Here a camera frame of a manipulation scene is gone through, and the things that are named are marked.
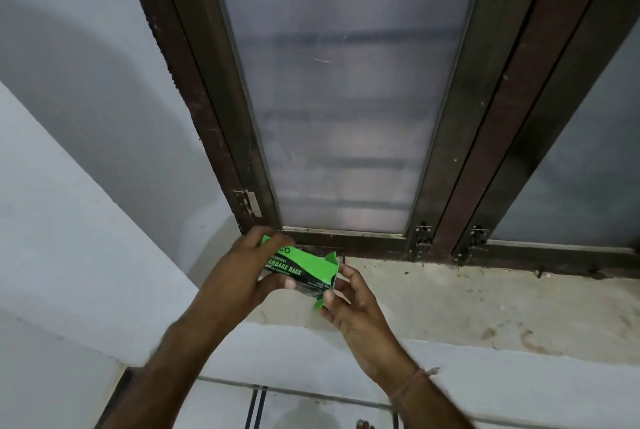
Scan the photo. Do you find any person's left hand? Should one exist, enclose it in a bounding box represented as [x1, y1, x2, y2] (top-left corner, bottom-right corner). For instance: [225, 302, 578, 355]
[199, 225, 297, 325]

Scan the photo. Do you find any person's right hand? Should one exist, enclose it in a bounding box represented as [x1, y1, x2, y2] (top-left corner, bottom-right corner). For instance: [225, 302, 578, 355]
[317, 264, 420, 387]

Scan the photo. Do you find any green garbage bag box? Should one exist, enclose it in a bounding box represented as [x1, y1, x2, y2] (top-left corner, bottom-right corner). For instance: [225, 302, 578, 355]
[257, 234, 342, 314]

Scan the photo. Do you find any person's right forearm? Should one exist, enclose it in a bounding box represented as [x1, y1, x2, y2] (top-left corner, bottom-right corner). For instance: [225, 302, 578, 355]
[384, 369, 477, 429]

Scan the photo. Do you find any person's left forearm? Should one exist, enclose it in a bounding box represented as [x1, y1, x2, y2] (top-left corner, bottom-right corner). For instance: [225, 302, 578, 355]
[94, 301, 242, 429]

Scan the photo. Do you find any metal window hinge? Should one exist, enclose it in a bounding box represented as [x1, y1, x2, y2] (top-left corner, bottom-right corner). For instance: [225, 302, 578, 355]
[232, 188, 264, 234]

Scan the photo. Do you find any orange thread wristband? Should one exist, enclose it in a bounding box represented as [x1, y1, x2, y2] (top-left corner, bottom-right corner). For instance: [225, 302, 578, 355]
[389, 367, 444, 405]

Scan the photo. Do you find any wide frosted window pane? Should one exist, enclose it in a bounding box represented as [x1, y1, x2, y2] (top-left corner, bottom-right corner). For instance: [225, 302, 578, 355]
[209, 0, 490, 235]

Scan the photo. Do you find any narrow frosted window pane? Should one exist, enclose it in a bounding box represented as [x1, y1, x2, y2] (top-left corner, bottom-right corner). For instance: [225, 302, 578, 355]
[492, 14, 640, 248]

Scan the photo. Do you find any metal window latch bracket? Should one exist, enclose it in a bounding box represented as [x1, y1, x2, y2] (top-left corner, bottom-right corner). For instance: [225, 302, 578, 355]
[456, 226, 490, 262]
[413, 223, 434, 261]

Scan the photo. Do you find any dark brown window frame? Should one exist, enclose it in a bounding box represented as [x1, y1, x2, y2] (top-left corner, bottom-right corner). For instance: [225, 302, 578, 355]
[111, 0, 640, 280]

